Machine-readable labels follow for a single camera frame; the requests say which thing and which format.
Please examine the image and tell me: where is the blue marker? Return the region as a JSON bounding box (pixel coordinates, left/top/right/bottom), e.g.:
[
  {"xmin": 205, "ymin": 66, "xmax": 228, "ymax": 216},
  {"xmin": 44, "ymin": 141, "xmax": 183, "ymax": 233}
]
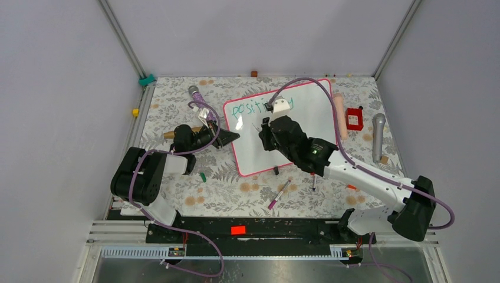
[{"xmin": 312, "ymin": 174, "xmax": 318, "ymax": 192}]

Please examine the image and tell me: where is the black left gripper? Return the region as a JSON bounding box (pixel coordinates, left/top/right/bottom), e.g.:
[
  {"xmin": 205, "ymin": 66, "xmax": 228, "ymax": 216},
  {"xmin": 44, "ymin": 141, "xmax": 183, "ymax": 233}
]
[{"xmin": 189, "ymin": 120, "xmax": 239, "ymax": 154}]

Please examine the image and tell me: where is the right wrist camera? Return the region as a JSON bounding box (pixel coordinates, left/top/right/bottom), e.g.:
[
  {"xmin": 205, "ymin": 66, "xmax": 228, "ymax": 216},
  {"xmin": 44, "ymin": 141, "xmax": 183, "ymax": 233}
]
[{"xmin": 265, "ymin": 98, "xmax": 291, "ymax": 120}]

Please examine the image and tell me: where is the silver microphone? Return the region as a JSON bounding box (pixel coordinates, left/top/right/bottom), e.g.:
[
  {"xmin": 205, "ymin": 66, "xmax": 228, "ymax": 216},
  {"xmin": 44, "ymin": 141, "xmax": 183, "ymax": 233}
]
[{"xmin": 372, "ymin": 113, "xmax": 386, "ymax": 163}]

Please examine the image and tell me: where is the purple glitter microphone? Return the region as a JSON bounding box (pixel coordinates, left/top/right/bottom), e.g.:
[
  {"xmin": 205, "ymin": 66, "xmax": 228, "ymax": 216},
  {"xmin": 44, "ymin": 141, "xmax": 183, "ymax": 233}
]
[{"xmin": 188, "ymin": 85, "xmax": 216, "ymax": 121}]

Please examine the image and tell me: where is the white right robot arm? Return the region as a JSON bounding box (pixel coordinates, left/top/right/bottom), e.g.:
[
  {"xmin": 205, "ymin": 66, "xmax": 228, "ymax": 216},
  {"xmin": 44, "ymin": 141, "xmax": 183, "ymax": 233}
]
[{"xmin": 259, "ymin": 116, "xmax": 437, "ymax": 243}]

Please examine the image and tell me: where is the red box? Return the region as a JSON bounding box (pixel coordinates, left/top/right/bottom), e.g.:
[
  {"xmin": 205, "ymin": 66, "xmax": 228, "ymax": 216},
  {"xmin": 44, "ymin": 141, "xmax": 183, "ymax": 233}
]
[{"xmin": 346, "ymin": 107, "xmax": 364, "ymax": 131}]

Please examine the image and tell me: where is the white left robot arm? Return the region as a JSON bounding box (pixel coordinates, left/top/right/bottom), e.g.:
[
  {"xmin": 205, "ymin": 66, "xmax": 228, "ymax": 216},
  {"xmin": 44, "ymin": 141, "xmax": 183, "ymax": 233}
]
[{"xmin": 110, "ymin": 121, "xmax": 240, "ymax": 242}]

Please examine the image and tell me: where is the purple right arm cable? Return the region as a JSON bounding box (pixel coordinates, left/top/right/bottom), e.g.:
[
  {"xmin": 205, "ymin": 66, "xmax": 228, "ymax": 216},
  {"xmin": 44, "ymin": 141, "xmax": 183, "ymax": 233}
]
[{"xmin": 264, "ymin": 77, "xmax": 456, "ymax": 283}]

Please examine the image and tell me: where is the floral table mat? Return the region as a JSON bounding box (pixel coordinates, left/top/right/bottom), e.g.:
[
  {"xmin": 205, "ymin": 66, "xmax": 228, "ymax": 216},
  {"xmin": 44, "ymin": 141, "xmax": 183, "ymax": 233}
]
[{"xmin": 140, "ymin": 77, "xmax": 381, "ymax": 218}]

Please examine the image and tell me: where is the purple marker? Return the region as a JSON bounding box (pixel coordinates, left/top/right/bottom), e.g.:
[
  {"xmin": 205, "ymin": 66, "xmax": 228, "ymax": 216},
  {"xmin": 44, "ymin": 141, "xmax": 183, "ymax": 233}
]
[{"xmin": 268, "ymin": 180, "xmax": 291, "ymax": 210}]

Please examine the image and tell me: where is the wooden cube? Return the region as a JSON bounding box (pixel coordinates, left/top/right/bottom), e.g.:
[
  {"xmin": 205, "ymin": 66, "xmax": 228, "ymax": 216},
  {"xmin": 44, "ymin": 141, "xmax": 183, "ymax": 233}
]
[{"xmin": 380, "ymin": 156, "xmax": 389, "ymax": 164}]

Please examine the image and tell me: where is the teal block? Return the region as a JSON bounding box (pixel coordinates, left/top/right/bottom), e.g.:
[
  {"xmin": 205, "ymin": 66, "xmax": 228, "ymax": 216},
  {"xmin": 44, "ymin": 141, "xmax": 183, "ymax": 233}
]
[{"xmin": 139, "ymin": 74, "xmax": 156, "ymax": 87}]

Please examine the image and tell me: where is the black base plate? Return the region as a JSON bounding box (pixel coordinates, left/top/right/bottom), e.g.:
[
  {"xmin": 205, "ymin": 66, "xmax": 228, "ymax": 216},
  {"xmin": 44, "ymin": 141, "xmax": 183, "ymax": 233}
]
[{"xmin": 146, "ymin": 216, "xmax": 377, "ymax": 256}]

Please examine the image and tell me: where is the pink framed whiteboard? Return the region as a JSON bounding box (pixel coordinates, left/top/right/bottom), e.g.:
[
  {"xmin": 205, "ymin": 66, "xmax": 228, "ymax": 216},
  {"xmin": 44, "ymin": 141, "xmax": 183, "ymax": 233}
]
[{"xmin": 223, "ymin": 82, "xmax": 336, "ymax": 177}]

